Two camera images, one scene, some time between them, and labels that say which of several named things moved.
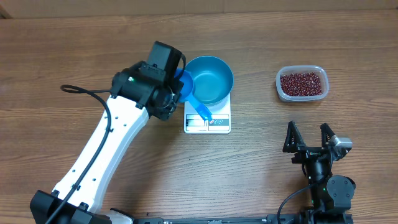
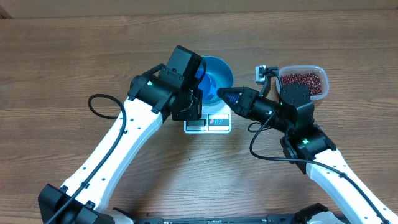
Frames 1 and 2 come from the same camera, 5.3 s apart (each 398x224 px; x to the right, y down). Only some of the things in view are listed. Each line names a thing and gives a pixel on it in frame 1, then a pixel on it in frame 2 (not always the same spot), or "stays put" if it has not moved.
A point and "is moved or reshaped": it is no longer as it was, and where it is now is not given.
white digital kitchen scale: [220, 123] stays put
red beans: [301, 84] stays put
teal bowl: [212, 79] stays put
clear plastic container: [301, 83] stays put
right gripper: [306, 153] → [248, 103]
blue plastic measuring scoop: [186, 94] is moved or reshaped
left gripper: [170, 84] → [196, 114]
